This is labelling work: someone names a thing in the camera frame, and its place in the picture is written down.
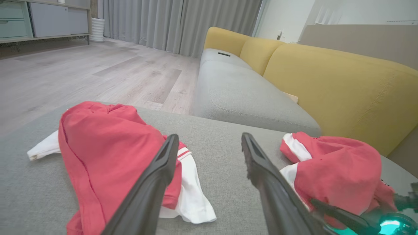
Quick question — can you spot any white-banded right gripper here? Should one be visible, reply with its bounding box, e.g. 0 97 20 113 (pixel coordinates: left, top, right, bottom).
310 198 418 235

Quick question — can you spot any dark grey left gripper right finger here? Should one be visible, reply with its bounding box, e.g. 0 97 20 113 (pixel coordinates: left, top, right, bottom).
241 132 338 235

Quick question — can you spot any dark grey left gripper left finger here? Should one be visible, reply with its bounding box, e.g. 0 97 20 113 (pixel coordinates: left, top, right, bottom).
101 134 180 235

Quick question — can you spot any red white numbered jersey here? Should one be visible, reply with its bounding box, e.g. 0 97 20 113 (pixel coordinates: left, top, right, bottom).
27 101 217 235

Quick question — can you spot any red white plain garment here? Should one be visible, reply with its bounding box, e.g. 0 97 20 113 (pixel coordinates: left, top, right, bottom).
280 132 397 229

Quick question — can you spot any large grey sofa ottoman cushion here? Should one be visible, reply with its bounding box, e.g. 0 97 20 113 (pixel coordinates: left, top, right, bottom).
0 101 418 235

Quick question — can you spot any long grey sofa seat cushion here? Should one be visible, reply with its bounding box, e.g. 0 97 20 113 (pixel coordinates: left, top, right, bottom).
193 60 322 137

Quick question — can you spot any wide yellow sofa back cushion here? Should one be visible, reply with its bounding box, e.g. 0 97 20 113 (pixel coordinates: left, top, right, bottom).
263 43 418 157

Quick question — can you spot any short grey sofa seat cushion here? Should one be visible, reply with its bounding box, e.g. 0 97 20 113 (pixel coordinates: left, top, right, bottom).
200 48 252 70

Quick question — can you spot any small yellow sofa end cushion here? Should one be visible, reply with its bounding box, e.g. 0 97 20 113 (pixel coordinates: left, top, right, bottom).
204 27 252 57

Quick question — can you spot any beige flat panel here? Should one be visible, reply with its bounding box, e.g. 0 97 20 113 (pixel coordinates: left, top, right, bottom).
299 24 418 71

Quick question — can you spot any grey pleated curtain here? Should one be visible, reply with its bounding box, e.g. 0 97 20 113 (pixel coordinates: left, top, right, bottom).
98 0 263 58

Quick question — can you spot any grey wooden sideboard cabinet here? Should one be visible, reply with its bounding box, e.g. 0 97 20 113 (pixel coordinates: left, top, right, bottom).
0 0 92 44

